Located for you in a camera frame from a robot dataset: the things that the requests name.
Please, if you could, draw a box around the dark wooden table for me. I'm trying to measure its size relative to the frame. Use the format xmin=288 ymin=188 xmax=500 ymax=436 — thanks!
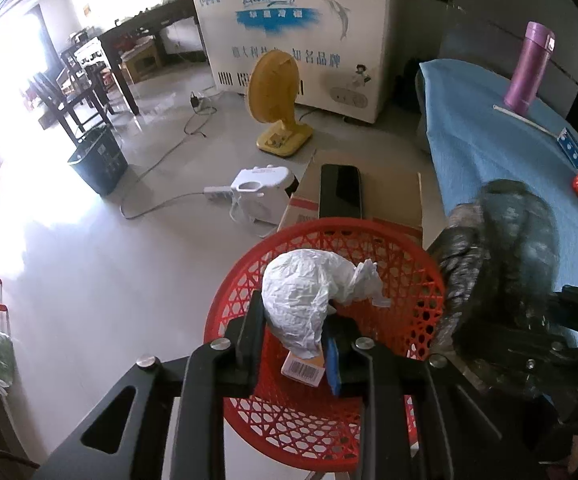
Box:
xmin=99 ymin=0 xmax=207 ymax=117

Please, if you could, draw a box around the red plastic mesh basket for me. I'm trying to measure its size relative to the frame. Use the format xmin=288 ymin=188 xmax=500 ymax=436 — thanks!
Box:
xmin=204 ymin=217 xmax=447 ymax=473

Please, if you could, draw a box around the yellow electric fan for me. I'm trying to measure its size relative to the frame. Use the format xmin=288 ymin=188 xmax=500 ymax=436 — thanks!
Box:
xmin=245 ymin=52 xmax=314 ymax=157

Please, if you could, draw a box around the white plastic straw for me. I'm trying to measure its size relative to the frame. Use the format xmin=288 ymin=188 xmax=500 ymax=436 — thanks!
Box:
xmin=493 ymin=104 xmax=562 ymax=137

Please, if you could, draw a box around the white floor appliance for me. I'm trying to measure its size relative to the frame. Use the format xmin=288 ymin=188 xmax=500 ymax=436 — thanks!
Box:
xmin=229 ymin=165 xmax=302 ymax=238

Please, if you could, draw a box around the white plastic bag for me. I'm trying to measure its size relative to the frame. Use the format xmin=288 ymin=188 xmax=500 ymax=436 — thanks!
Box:
xmin=261 ymin=249 xmax=392 ymax=360

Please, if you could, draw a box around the black smartphone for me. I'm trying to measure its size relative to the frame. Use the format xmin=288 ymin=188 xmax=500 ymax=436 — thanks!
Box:
xmin=317 ymin=163 xmax=364 ymax=221

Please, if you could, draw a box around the grey floor cable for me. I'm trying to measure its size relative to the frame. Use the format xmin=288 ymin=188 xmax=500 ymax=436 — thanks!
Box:
xmin=119 ymin=100 xmax=220 ymax=221

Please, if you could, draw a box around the brown cardboard box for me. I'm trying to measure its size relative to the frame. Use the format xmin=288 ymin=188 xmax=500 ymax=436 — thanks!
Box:
xmin=276 ymin=152 xmax=424 ymax=251

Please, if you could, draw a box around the dark wooden chair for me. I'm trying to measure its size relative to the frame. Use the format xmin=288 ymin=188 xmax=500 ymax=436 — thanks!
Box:
xmin=21 ymin=67 xmax=114 ymax=143

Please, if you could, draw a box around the dark plastic waste bin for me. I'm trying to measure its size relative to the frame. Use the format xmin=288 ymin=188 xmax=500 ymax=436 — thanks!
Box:
xmin=67 ymin=124 xmax=128 ymax=197

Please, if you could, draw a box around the black plastic bag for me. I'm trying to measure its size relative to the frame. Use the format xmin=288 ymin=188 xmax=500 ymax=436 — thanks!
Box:
xmin=426 ymin=178 xmax=562 ymax=401

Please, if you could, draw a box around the small wooden stool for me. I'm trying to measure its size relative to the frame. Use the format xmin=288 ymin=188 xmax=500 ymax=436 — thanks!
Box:
xmin=121 ymin=40 xmax=162 ymax=83

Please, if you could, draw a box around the small orange barcode box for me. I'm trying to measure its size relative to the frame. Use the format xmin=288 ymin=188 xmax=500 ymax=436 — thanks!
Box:
xmin=281 ymin=350 xmax=327 ymax=387

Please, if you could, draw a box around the white chest freezer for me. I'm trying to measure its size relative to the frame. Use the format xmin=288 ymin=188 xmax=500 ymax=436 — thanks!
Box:
xmin=189 ymin=0 xmax=410 ymax=125

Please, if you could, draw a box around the small blue dotted box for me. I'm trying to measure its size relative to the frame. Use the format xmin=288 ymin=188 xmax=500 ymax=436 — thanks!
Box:
xmin=556 ymin=127 xmax=578 ymax=168

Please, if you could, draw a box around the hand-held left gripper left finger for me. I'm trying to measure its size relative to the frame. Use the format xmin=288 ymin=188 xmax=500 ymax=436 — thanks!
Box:
xmin=34 ymin=290 xmax=270 ymax=480

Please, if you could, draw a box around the blue tablecloth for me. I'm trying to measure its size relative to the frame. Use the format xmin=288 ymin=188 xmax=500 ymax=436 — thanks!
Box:
xmin=416 ymin=58 xmax=578 ymax=351

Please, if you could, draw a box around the purple thermos bottle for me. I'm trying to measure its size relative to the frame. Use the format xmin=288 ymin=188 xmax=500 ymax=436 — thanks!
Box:
xmin=504 ymin=21 xmax=556 ymax=116

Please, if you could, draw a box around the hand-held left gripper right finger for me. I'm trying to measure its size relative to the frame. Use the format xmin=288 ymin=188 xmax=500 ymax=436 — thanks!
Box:
xmin=319 ymin=312 xmax=544 ymax=480

